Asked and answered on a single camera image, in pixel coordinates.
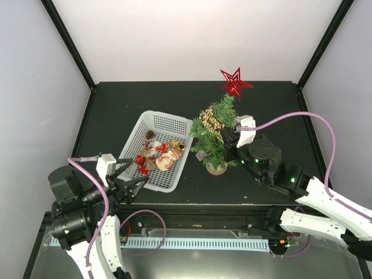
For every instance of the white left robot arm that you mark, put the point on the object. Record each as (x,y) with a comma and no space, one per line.
(84,214)

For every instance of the wooden santa ornament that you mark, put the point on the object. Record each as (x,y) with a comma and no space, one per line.
(166,160)

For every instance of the white perforated plastic basket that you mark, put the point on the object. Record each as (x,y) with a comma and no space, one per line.
(167,127)

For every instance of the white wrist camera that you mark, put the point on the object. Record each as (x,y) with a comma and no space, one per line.
(245,127)
(106,166)

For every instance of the red star ornament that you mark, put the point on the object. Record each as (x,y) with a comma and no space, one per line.
(234,84)

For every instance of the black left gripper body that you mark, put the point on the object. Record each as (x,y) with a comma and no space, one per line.
(118,192)

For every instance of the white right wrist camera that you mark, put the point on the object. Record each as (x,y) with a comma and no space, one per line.
(245,127)

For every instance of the small green christmas tree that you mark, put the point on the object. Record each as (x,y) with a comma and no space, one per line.
(224,111)

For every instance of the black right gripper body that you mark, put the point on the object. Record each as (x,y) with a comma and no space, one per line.
(228,156)

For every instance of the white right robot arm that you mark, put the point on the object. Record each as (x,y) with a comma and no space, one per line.
(343,221)

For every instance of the white slotted cable duct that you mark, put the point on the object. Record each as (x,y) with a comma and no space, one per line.
(219,244)

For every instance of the white mesh ornament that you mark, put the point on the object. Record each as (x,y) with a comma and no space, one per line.
(155,146)

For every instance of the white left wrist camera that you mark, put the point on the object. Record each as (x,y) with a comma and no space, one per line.
(106,166)

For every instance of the red gift box ornament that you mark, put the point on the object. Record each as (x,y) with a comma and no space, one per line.
(140,160)

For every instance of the white string lights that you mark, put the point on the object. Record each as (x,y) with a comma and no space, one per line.
(200,155)

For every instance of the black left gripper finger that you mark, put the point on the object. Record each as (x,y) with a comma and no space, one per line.
(132,188)
(123,164)

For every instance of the gold bell ornament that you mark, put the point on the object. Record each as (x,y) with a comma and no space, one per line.
(177,145)

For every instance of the brown pine cone ornament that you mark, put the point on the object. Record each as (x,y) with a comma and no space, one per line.
(150,135)

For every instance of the red reindeer ornament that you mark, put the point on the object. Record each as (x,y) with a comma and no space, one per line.
(143,170)

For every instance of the gold merry christmas sign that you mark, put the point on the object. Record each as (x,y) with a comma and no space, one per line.
(211,123)

